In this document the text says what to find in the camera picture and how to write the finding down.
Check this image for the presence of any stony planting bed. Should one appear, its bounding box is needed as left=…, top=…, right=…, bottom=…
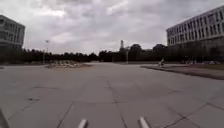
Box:
left=44, top=59, right=93, bottom=70

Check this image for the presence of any grey paved plaza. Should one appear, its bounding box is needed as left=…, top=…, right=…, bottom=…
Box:
left=0, top=61, right=224, bottom=128

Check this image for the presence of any person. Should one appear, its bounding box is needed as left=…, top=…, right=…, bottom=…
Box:
left=158, top=58, right=166, bottom=68

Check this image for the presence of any pale lamp pole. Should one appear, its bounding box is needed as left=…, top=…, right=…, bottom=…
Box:
left=124, top=46, right=130, bottom=65

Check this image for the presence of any thin lamp pole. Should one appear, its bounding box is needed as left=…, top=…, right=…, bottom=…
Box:
left=42, top=39, right=50, bottom=65

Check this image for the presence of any row of dark trees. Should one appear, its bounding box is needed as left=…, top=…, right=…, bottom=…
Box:
left=0, top=41, right=224, bottom=65

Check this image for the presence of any dark grass verge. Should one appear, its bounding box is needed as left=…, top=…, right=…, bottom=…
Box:
left=139, top=63, right=224, bottom=81

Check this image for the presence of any distant tower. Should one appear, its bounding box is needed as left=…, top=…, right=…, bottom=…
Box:
left=119, top=39, right=125, bottom=52

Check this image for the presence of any white multi-storey building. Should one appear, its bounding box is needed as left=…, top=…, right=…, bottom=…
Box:
left=165, top=5, right=224, bottom=48

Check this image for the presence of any robot's own part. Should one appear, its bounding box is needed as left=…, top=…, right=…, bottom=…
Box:
left=138, top=115, right=151, bottom=128
left=77, top=118, right=89, bottom=128

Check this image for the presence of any grey building with dark windows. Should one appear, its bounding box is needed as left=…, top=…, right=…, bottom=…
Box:
left=0, top=14, right=26, bottom=51

